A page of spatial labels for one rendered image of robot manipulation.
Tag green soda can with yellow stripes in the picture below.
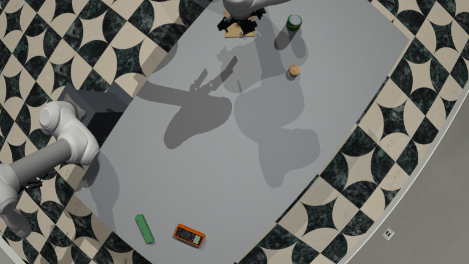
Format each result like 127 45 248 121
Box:
286 14 302 32

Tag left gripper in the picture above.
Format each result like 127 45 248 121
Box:
217 8 266 33

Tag tan cylinder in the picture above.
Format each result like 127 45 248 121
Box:
289 65 300 76

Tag orange digital multimeter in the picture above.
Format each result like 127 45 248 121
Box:
174 224 205 247

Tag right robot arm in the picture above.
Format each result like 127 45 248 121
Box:
0 94 100 238

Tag tan square mat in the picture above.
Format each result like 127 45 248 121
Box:
224 10 255 37

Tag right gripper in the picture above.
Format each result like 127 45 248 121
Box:
18 172 48 194

